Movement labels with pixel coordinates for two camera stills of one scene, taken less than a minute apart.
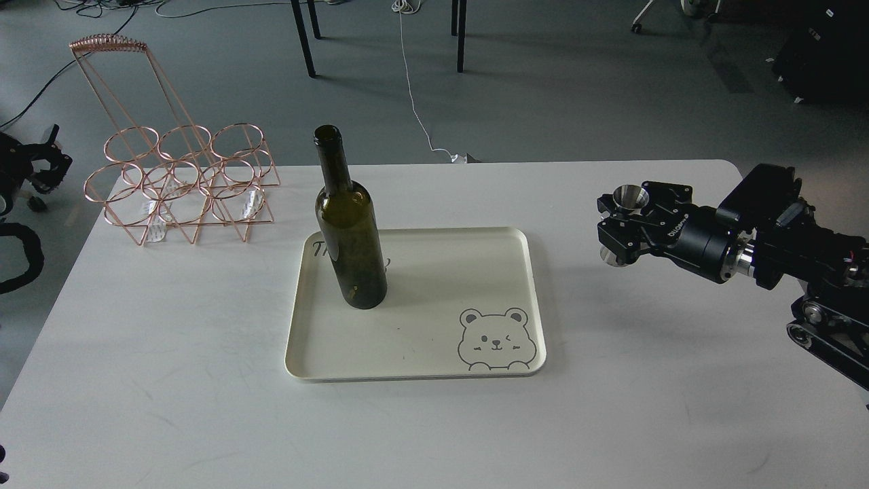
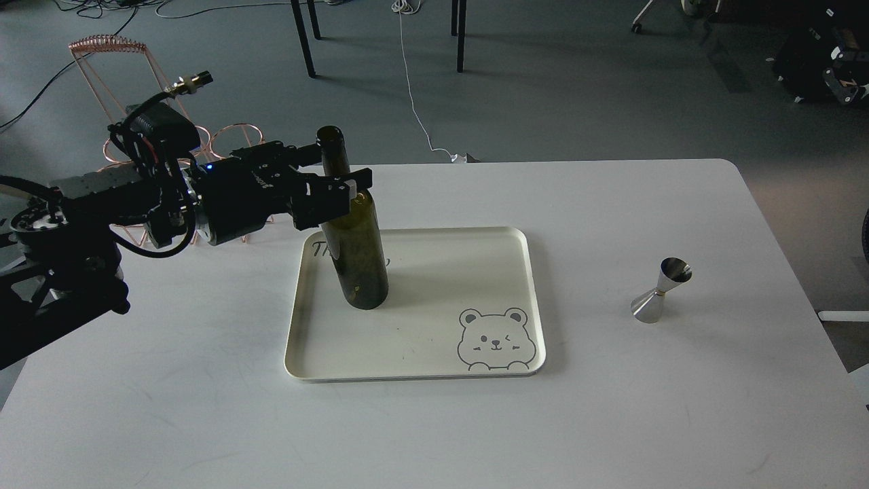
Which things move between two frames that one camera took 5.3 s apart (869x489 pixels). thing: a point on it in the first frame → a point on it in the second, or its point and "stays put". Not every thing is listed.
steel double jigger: (626, 198) → (649, 307)
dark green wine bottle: (346, 216) stays put
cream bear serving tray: (459, 303) stays put
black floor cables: (95, 9) stays put
